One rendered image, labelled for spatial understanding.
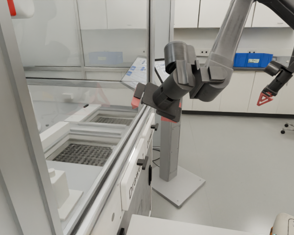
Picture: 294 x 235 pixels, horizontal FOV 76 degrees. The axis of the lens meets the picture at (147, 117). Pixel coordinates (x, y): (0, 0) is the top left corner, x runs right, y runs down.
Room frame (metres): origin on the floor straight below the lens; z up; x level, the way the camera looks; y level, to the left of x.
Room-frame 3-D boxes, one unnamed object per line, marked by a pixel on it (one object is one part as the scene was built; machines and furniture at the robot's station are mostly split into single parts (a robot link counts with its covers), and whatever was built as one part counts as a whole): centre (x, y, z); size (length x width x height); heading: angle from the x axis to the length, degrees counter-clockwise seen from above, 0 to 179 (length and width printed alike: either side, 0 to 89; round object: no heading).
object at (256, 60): (3.56, -1.87, 1.01); 0.61 x 0.41 x 0.22; 83
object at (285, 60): (3.55, -2.53, 0.99); 0.40 x 0.31 x 0.17; 83
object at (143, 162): (0.57, 0.02, 0.91); 0.07 x 0.04 x 0.01; 170
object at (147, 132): (0.89, -0.01, 0.87); 0.29 x 0.02 x 0.11; 170
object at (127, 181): (0.58, 0.04, 0.87); 0.29 x 0.02 x 0.11; 170
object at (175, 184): (1.52, -0.25, 0.51); 0.50 x 0.45 x 1.02; 44
